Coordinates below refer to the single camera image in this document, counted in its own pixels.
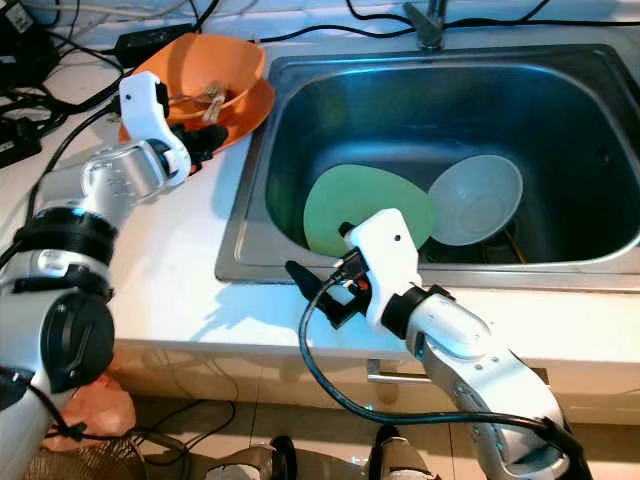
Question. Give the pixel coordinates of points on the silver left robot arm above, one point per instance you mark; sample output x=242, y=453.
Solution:
x=50, y=330

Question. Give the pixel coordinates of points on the cream kitchen cabinet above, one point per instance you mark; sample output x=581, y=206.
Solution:
x=260, y=380

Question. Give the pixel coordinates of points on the green plastic plate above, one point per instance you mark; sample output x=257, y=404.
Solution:
x=360, y=210

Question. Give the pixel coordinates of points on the orange plastic plate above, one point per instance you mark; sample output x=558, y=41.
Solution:
x=250, y=120

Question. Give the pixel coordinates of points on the orange plastic bowl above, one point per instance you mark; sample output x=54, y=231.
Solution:
x=210, y=60

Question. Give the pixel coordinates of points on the black power adapter brick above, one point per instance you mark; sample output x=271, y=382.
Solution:
x=150, y=45

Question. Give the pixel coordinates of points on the stainless steel sink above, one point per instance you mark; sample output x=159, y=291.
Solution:
x=380, y=120

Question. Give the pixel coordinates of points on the grey plastic bowl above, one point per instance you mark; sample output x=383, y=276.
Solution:
x=475, y=200

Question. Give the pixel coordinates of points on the thin dark chopstick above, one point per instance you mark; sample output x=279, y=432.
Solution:
x=516, y=248

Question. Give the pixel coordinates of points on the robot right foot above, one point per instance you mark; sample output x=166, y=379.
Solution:
x=410, y=460

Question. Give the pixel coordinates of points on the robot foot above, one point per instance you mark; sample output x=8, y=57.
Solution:
x=410, y=460
x=250, y=465

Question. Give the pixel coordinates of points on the black power strip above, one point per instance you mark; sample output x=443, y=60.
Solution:
x=20, y=140

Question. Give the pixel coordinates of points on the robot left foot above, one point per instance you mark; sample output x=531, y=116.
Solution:
x=250, y=465

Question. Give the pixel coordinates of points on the black charger with white label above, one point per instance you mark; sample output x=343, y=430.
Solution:
x=20, y=30

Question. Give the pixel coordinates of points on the metal faucet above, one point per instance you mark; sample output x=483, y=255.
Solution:
x=427, y=28

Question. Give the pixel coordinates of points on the orange plastic bag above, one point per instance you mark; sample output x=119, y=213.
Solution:
x=105, y=410

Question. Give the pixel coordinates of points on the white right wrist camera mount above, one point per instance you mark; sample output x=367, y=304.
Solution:
x=390, y=245

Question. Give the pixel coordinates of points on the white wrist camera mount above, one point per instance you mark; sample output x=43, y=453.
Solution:
x=140, y=105
x=390, y=245

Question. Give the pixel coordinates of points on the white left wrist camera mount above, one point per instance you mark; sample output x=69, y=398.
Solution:
x=140, y=105

